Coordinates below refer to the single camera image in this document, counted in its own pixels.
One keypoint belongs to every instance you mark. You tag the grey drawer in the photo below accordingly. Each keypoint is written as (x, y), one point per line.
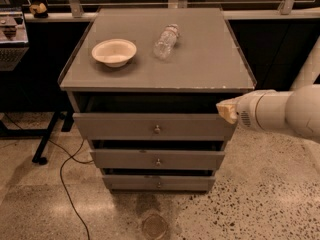
(157, 159)
(143, 126)
(159, 183)

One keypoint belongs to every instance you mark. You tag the white paper bowl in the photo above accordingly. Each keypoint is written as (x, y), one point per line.
(114, 53)

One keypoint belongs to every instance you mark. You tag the open laptop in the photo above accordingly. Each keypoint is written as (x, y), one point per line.
(14, 41)

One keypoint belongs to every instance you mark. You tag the grey drawer cabinet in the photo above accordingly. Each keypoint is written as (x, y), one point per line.
(204, 68)

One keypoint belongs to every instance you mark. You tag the grey bottom drawer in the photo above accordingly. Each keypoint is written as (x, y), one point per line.
(159, 183)

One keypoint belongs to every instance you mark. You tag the small yellow black object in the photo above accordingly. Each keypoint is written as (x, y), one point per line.
(38, 10)

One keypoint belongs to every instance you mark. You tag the grey middle drawer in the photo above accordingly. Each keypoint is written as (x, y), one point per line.
(157, 159)

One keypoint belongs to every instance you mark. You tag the round floor drain cover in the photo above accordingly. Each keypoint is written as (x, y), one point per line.
(154, 227)

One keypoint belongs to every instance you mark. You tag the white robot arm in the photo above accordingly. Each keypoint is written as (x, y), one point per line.
(295, 112)

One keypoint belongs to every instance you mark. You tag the black desk frame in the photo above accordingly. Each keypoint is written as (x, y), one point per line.
(43, 134)

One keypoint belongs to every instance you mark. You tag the grey top drawer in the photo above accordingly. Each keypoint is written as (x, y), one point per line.
(143, 126)

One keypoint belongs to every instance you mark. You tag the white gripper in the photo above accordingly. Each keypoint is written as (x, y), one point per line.
(245, 110)

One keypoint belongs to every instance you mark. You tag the clear plastic water bottle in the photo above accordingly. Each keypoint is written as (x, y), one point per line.
(166, 42)

